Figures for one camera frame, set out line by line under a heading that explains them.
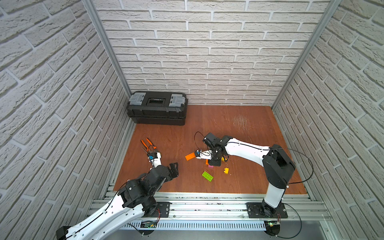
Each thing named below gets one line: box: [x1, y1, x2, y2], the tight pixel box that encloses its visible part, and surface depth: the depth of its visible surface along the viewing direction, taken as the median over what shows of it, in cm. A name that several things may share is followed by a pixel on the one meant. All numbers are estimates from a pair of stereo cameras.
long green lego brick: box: [201, 171, 214, 182], surface depth 87 cm
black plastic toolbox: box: [127, 91, 188, 126], surface depth 100 cm
